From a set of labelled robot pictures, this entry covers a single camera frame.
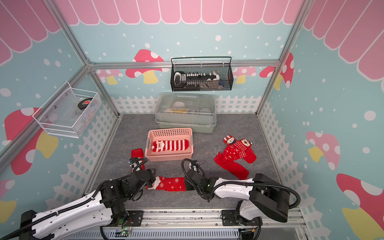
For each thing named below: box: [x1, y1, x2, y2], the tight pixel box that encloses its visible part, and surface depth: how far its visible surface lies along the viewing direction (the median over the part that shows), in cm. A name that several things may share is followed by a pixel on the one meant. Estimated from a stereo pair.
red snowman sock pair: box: [214, 135, 257, 180], surface depth 97 cm
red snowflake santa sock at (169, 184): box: [146, 176, 187, 192], surface depth 87 cm
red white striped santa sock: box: [151, 139, 190, 152], surface depth 102 cm
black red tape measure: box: [77, 97, 93, 111], surface depth 80 cm
